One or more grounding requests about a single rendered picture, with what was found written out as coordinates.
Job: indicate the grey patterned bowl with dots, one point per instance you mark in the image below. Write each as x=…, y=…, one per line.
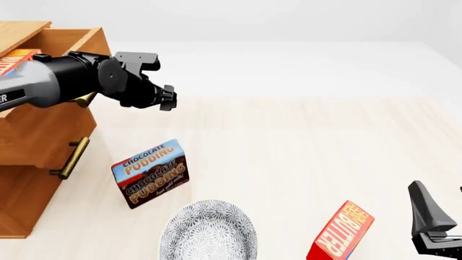
x=209, y=233

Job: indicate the wooden cabinet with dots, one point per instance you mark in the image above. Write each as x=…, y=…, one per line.
x=25, y=200

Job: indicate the wooden drawer holding butter box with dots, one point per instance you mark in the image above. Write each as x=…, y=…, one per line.
x=63, y=40

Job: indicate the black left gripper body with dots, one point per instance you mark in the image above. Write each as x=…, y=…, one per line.
x=168, y=97

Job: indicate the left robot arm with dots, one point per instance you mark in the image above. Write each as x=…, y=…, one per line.
x=72, y=75

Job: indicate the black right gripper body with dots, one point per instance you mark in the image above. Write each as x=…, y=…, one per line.
x=440, y=243

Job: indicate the chocolate pudding box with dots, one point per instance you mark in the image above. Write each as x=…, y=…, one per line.
x=151, y=173

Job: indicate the red butter box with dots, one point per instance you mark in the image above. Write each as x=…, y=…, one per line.
x=16, y=60
x=341, y=234

